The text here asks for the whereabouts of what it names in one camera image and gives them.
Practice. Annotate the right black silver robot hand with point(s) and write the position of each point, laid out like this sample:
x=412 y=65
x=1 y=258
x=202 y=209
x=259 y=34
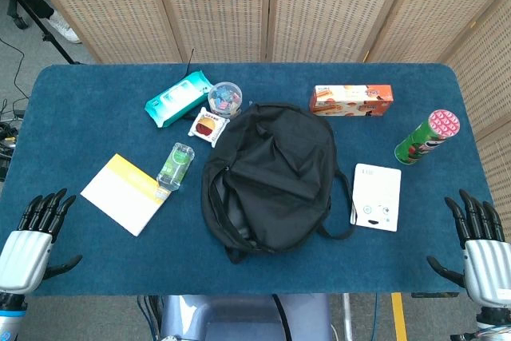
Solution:
x=487 y=269

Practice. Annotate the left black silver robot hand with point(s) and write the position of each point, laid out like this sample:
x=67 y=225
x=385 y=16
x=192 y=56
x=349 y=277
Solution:
x=24 y=253

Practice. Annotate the black backpack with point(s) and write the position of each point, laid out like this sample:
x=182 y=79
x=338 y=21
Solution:
x=275 y=173

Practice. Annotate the yellow floor tape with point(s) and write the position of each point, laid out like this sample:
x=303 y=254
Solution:
x=398 y=317

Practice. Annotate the yellow and white book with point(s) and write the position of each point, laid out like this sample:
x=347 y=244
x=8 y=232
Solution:
x=123 y=195

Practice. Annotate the white card box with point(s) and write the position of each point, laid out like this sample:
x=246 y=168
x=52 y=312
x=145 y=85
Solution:
x=377 y=197

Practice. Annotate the green chips can pink lid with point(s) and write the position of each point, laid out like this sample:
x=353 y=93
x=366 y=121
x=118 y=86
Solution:
x=427 y=137

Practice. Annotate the metal table leg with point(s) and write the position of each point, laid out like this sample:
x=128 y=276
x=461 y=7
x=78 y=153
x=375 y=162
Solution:
x=348 y=317

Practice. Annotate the blue carpet table cover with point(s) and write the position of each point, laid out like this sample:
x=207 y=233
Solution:
x=100 y=125

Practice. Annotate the clear water bottle green label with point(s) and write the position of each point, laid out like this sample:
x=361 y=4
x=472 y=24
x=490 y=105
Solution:
x=175 y=167

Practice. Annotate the orange biscuit box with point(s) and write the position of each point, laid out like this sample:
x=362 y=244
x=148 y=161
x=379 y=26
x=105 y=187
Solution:
x=351 y=100

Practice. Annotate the teal wet wipes pack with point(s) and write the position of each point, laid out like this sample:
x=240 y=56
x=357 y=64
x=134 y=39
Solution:
x=177 y=97

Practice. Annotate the white red snack packet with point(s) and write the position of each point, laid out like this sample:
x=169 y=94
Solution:
x=207 y=126

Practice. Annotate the blue-grey robot torso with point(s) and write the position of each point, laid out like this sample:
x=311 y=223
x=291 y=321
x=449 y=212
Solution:
x=239 y=317

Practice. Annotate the white shoe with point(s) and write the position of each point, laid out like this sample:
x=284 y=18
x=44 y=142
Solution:
x=64 y=28

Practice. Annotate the black chair caster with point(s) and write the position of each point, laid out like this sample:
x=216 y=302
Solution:
x=18 y=17

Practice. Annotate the black tripod stand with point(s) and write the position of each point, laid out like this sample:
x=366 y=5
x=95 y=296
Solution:
x=36 y=17

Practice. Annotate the clear tub of coloured clips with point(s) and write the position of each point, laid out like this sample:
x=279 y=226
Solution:
x=224 y=99

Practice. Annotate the thin black antenna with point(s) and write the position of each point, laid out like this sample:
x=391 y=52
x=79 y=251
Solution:
x=190 y=62

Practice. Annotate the wicker folding screen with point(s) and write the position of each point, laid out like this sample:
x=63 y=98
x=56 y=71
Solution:
x=327 y=9

